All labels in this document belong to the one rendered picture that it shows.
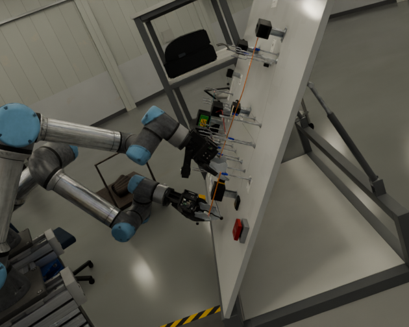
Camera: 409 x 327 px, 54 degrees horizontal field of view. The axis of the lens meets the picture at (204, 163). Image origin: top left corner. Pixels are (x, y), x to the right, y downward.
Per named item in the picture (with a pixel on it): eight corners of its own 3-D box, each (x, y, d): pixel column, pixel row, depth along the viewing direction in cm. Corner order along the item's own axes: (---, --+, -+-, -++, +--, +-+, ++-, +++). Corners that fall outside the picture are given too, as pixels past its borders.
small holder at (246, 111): (250, 98, 159) (232, 93, 158) (251, 109, 152) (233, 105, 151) (247, 108, 161) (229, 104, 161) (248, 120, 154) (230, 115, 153)
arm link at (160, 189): (154, 204, 154) (163, 186, 157) (165, 208, 153) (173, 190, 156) (150, 197, 147) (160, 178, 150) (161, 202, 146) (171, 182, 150)
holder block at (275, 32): (283, 18, 133) (258, 12, 132) (287, 30, 125) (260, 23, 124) (278, 32, 136) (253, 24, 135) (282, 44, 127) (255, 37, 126)
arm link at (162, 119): (137, 124, 137) (150, 105, 139) (163, 143, 139) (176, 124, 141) (141, 122, 129) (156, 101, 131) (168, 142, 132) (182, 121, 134)
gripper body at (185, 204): (191, 212, 143) (161, 200, 145) (193, 219, 151) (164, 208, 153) (200, 193, 146) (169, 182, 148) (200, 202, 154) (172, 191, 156)
